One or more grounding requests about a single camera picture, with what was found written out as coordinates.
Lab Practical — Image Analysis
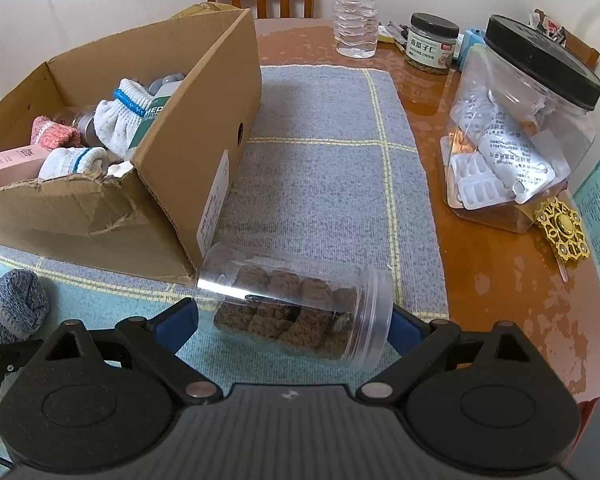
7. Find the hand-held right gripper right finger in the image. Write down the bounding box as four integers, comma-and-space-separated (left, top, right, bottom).
357, 305, 551, 406

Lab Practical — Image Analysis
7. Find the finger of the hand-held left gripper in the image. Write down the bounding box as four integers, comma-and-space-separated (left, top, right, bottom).
0, 339, 46, 413

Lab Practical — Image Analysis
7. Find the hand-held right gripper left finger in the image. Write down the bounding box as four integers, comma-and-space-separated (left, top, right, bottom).
42, 297, 221, 406

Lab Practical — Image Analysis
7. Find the blue knit sock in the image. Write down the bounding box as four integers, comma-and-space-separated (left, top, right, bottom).
0, 269, 50, 346

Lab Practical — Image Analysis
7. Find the clear jar of brown cookies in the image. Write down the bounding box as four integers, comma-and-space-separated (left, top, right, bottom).
195, 241, 395, 373

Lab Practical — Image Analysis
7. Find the brown cardboard box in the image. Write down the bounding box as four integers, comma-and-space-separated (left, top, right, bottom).
0, 4, 263, 286

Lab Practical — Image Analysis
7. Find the white sock with blue band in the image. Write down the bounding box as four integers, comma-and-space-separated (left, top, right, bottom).
38, 146, 112, 181
94, 78, 156, 158

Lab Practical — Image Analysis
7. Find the pink carton box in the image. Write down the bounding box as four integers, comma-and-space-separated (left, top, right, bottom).
0, 144, 51, 188

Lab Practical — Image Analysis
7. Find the pink knit sock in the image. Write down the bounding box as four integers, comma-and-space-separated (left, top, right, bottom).
30, 116, 83, 150

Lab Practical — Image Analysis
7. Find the grey rubber animal toy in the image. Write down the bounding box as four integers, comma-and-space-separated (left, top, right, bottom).
147, 73, 187, 96

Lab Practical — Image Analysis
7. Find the white blister pack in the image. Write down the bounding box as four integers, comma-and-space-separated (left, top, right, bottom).
447, 152, 516, 211

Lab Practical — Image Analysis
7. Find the blue and teal checked mat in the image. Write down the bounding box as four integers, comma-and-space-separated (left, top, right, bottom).
0, 65, 450, 480

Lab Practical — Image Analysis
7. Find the gold metal spinner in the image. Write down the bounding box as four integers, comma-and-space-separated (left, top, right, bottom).
532, 197, 592, 263

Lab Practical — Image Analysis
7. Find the silver blister pack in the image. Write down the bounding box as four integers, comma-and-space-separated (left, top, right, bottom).
482, 127, 571, 206

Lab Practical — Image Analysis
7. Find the glass jar with dark lid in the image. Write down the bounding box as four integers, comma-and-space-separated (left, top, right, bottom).
405, 12, 461, 76

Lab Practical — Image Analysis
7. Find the light blue plastic item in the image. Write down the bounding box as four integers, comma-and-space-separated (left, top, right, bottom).
455, 29, 487, 71

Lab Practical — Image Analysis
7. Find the large clear jar black lid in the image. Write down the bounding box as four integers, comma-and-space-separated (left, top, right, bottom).
442, 14, 600, 233

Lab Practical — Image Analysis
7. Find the clear water bottle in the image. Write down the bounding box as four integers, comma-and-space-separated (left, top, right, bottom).
330, 0, 382, 58

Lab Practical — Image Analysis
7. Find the pen holder with pens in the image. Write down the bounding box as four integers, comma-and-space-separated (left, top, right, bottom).
532, 8, 568, 43

